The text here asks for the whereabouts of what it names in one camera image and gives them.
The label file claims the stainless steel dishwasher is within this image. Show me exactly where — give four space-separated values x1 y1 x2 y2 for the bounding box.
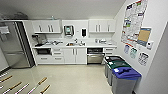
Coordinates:
86 47 105 65

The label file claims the chrome sink faucet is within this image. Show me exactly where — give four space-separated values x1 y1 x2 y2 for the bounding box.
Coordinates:
73 38 80 44

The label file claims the steel sink basin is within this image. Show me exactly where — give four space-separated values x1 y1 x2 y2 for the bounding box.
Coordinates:
66 41 86 47

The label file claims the white two-door base cabinet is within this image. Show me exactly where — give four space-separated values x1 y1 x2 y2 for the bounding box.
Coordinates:
63 47 88 65

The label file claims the steel paper towel dispenser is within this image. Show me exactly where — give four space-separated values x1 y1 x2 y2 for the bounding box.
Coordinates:
63 24 75 38

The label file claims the narrow white drawer unit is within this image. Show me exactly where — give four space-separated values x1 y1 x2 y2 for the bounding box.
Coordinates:
103 46 118 59

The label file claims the wide white drawer unit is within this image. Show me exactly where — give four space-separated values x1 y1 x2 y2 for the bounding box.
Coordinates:
51 48 65 65

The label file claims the black built-in microwave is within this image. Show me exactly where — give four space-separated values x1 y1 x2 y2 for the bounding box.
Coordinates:
35 48 53 56

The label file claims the dark coffee machine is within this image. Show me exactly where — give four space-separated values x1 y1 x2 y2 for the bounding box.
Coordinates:
31 34 46 47

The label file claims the blue-lid trash bin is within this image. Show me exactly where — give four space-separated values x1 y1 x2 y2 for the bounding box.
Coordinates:
110 67 143 94

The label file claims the stainless steel refrigerator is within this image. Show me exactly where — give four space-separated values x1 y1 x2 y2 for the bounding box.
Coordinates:
0 21 36 69

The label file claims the black wall soap dispenser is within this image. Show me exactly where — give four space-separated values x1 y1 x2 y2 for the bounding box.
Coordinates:
81 28 88 38

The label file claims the three-door white wall cabinet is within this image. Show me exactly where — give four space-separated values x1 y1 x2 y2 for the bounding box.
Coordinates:
88 18 117 34

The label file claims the small blue wall sign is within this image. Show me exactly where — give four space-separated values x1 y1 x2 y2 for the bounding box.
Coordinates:
123 44 130 55

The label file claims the large colourful wall poster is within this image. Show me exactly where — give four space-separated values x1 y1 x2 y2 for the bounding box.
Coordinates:
120 0 149 48

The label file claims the small black wall sign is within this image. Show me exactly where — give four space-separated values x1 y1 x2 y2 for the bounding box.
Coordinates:
137 51 150 67

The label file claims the small white wall box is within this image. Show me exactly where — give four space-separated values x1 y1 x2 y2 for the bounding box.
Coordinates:
146 40 155 50

